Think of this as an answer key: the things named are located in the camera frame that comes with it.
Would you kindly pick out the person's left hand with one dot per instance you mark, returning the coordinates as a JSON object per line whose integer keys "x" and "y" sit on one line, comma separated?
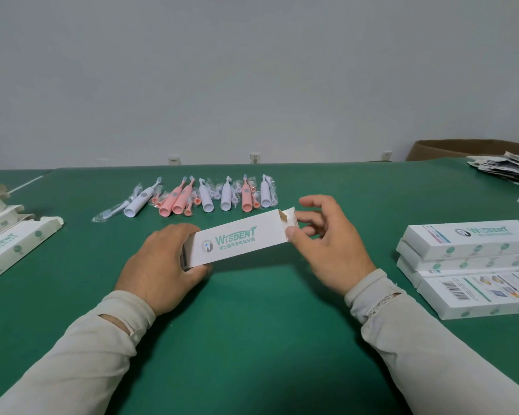
{"x": 155, "y": 272}

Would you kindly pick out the person's right hand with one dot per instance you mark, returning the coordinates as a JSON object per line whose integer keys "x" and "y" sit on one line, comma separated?
{"x": 341, "y": 250}

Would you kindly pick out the person's right middle finger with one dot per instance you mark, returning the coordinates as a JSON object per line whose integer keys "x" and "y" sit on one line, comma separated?
{"x": 309, "y": 217}

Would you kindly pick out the person's right thumb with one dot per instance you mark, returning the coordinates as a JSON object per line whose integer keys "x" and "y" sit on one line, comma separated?
{"x": 300, "y": 244}

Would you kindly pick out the person's left thumb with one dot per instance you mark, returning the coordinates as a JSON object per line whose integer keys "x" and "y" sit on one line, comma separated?
{"x": 197, "y": 274}

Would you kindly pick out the person's right forearm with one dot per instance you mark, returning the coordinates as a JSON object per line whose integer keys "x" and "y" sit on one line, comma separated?
{"x": 437, "y": 354}

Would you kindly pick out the person's left forearm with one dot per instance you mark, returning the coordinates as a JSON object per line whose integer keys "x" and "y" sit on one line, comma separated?
{"x": 73, "y": 358}

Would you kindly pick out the white electric toothbrush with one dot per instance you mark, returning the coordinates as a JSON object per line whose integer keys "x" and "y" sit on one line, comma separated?
{"x": 265, "y": 194}
{"x": 205, "y": 198}
{"x": 140, "y": 200}
{"x": 225, "y": 198}

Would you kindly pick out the pink electric toothbrush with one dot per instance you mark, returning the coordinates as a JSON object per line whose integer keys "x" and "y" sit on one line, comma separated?
{"x": 168, "y": 203}
{"x": 246, "y": 198}
{"x": 181, "y": 200}

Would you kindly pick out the row of bagged brush heads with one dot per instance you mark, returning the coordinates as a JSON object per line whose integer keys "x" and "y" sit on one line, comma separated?
{"x": 110, "y": 213}

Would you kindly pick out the brown cardboard carton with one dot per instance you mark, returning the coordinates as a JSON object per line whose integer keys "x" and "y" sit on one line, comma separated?
{"x": 454, "y": 150}

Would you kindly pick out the pile of printed leaflets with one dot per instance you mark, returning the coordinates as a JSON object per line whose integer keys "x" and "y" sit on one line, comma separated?
{"x": 504, "y": 166}

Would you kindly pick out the white wall socket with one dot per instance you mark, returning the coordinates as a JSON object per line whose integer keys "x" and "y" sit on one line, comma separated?
{"x": 255, "y": 158}
{"x": 385, "y": 155}
{"x": 174, "y": 161}

